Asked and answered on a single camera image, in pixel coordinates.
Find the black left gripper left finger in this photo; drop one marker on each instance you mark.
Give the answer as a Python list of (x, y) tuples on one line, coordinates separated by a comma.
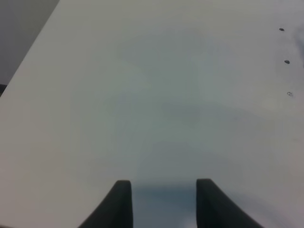
[(115, 210)]

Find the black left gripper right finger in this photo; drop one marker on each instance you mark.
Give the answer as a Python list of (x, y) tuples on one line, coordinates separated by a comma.
[(214, 209)]

